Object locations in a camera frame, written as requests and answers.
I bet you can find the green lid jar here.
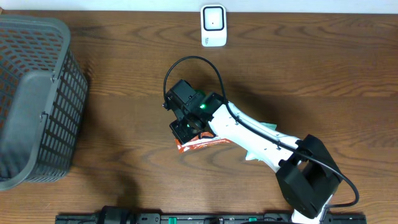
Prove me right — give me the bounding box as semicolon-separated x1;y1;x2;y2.
195;90;206;96

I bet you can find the red Top chocolate bar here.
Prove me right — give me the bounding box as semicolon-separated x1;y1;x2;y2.
175;132;231;153

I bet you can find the grey plastic basket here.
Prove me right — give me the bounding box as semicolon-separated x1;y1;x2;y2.
1;15;88;191

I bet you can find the white barcode scanner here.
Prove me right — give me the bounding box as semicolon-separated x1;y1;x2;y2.
200;4;228;47

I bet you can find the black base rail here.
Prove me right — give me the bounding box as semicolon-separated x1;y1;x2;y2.
55;212;368;224

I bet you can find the mint green wipes pack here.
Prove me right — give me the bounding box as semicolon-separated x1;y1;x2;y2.
245;123;277;161

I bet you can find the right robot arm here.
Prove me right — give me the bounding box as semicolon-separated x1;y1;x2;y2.
164;80;342;223

